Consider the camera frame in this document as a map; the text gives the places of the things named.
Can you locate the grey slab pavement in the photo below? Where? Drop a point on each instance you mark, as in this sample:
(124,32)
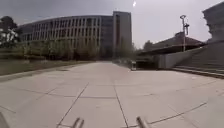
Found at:
(110,90)

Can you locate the curved grey building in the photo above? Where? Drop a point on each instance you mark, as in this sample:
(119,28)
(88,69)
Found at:
(73,28)

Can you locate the row of trees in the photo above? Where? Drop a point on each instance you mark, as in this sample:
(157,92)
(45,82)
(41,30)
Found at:
(60,50)

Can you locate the robot's own part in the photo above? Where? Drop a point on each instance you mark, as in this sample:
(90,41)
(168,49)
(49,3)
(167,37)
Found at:
(142,122)
(77,123)

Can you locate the low building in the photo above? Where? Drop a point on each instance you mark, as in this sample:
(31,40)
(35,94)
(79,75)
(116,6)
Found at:
(176,42)

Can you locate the grass strip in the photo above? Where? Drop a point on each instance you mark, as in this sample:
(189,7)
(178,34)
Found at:
(23,65)

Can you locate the wide stone steps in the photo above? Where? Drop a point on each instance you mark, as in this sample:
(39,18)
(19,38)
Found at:
(203,65)

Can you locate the dark tree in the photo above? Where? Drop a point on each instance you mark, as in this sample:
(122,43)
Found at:
(7,30)

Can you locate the dark grey building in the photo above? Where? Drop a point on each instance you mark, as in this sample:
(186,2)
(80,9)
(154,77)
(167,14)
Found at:
(215,21)

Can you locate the concrete wall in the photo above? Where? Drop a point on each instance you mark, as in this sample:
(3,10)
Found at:
(170,60)

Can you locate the lamp post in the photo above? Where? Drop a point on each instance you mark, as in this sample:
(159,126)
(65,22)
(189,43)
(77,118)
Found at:
(183,33)

